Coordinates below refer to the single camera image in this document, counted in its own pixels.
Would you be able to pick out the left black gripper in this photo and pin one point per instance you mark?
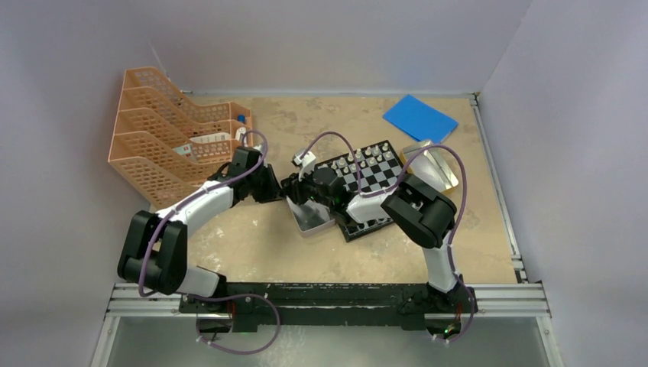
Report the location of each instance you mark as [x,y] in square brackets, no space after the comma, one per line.
[273,191]

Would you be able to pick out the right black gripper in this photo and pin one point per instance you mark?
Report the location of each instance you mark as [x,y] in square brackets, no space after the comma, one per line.
[294,189]

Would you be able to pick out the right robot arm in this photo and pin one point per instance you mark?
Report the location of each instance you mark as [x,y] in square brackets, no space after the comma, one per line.
[421,212]

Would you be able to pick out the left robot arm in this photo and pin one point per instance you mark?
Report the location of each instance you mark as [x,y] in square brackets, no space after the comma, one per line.
[155,253]

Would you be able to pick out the black white chess board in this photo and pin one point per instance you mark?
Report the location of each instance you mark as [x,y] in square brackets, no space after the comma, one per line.
[379,166]

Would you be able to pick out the silver metal tin tray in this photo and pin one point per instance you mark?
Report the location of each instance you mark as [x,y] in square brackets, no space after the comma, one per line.
[311,218]

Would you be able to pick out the white label box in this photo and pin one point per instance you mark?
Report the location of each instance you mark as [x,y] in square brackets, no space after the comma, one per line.
[211,138]

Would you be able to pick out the orange plastic file rack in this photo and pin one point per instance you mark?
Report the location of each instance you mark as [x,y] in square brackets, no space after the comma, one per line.
[151,146]

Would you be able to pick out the blue notebook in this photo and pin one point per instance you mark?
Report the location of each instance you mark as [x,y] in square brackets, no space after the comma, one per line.
[420,121]

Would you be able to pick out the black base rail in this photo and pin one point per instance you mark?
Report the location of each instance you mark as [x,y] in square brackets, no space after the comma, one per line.
[411,307]

